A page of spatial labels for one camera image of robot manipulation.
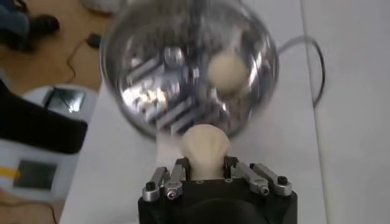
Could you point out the dark blue black object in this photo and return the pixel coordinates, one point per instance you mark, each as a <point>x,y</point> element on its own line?
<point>18,24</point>

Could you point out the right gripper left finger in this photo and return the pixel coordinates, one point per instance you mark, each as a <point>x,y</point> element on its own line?
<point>170,182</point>

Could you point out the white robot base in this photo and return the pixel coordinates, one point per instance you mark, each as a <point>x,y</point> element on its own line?
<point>65,170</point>

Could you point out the stainless steel steamer basket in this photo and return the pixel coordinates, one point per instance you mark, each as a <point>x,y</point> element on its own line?
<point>146,76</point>

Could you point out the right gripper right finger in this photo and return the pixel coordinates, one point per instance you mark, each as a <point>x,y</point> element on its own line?
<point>259,179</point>

